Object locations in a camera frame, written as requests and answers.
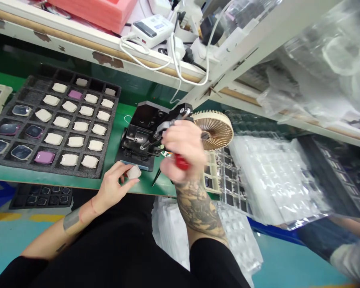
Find person's left hand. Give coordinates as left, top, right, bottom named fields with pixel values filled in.
left=93, top=161, right=141, bottom=212

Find person's right hand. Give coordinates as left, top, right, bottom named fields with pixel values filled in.
left=160, top=121, right=208, bottom=184

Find red-handled press lever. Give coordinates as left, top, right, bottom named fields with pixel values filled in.
left=155, top=103, right=196, bottom=172

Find beige watch case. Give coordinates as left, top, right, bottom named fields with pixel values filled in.
left=126, top=165, right=142, bottom=180

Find black hand press machine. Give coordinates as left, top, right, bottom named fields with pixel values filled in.
left=114, top=101, right=172, bottom=172

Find beige round desk fan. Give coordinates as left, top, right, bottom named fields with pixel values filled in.
left=193, top=110, right=235, bottom=157

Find beige tray of dark screens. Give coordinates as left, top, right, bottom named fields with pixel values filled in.
left=203, top=151, right=226, bottom=193

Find white plug adapter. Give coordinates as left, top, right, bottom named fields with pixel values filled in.
left=167, top=32, right=187, bottom=62

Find rows of beige cases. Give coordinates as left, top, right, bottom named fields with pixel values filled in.
left=34, top=77, right=116, bottom=168

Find stack of clear plastic trays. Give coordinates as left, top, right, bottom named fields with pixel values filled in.
left=217, top=134, right=332, bottom=231

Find white power supply box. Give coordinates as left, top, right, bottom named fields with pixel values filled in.
left=129, top=14, right=175, bottom=49

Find stack of white plastic trays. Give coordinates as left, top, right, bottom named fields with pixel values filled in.
left=151, top=195, right=264, bottom=288

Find person's body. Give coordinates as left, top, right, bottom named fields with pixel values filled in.
left=0, top=192, right=253, bottom=288

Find white metal shelf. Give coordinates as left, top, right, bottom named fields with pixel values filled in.
left=0, top=0, right=360, bottom=150

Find purple-rimmed glass watch face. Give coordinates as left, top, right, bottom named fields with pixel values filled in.
left=24, top=124, right=44, bottom=139
left=0, top=123, right=21, bottom=137

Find black tray of watch frames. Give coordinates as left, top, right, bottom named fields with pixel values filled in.
left=8, top=183, right=74, bottom=210

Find pink foam sheet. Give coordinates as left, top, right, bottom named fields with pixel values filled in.
left=46, top=0, right=138, bottom=34

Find black foam compartment tray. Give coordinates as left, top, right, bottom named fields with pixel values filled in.
left=0, top=64, right=122, bottom=180

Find white-rimmed glass watch face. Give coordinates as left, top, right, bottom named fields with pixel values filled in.
left=12, top=104, right=32, bottom=118

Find black plastic parts tray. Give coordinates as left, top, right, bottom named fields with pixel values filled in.
left=297, top=134, right=360, bottom=219

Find clear plastic bags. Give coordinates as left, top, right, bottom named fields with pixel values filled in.
left=256, top=0, right=360, bottom=128

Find white cable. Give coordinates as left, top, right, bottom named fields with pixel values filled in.
left=119, top=0, right=228, bottom=104

